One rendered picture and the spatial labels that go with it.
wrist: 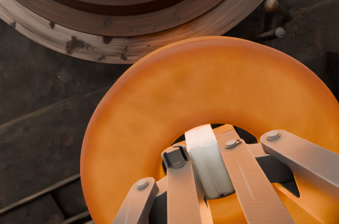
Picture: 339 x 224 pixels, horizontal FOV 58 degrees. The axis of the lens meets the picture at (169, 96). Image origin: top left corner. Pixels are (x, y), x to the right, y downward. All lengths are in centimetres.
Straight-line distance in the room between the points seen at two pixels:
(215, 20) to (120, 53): 13
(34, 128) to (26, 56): 13
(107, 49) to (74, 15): 6
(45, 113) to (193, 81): 42
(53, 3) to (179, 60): 27
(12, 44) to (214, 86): 50
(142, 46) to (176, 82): 24
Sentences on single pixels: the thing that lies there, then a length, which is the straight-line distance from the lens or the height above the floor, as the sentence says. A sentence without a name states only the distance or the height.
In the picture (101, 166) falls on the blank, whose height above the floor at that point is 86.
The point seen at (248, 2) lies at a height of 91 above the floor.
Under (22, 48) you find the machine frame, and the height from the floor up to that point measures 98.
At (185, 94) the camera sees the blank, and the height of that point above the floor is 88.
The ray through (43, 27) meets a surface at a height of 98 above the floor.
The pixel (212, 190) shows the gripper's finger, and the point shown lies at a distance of 16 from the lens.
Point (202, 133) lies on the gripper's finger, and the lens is 16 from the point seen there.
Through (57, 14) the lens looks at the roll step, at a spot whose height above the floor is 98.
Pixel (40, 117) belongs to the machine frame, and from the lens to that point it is 56.
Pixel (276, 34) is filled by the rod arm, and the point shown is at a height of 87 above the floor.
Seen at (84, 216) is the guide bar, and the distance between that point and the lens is 57.
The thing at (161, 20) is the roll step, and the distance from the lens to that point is 38.
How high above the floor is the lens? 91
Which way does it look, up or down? 11 degrees down
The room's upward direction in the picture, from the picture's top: 22 degrees counter-clockwise
